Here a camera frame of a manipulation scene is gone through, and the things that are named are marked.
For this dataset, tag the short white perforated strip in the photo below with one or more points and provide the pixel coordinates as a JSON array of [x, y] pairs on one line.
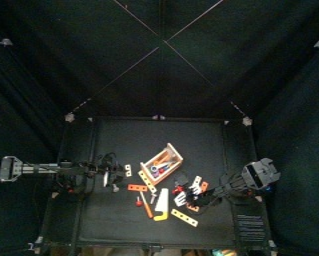
[[128, 170]]

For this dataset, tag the grey frame middle bracket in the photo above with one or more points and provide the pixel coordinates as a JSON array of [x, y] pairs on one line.
[[158, 117]]

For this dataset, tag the blue toy wrench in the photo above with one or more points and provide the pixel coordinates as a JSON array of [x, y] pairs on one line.
[[159, 165]]

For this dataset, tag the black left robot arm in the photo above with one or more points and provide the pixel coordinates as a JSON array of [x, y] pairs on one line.
[[42, 168]]

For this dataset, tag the small orange wooden block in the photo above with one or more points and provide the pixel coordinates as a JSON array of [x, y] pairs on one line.
[[205, 186], [193, 208]]

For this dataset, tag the orange toy screwdriver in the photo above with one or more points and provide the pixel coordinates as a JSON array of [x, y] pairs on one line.
[[146, 205]]

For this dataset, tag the wooden toy toolbox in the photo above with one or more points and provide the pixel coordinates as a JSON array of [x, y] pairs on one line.
[[162, 164]]

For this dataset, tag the small silver toy screw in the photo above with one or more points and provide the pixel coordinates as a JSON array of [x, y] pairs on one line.
[[152, 198]]

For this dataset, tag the red toy bolt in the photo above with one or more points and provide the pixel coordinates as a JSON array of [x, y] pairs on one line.
[[178, 190]]

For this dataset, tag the white perforated wooden strip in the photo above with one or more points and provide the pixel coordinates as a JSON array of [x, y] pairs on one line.
[[197, 181]]

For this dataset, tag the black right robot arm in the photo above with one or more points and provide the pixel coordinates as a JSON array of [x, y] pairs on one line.
[[249, 178]]

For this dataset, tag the orange perforated wooden strip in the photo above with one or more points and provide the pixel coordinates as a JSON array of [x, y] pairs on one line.
[[136, 187]]

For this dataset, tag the red twisting toy screw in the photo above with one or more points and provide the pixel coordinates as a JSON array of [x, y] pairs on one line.
[[139, 201]]

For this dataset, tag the red toy tool piece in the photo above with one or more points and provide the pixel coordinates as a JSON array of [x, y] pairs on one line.
[[160, 171]]

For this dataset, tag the yellow perforated wooden strip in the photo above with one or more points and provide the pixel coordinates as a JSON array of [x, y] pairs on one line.
[[147, 181], [184, 217]]

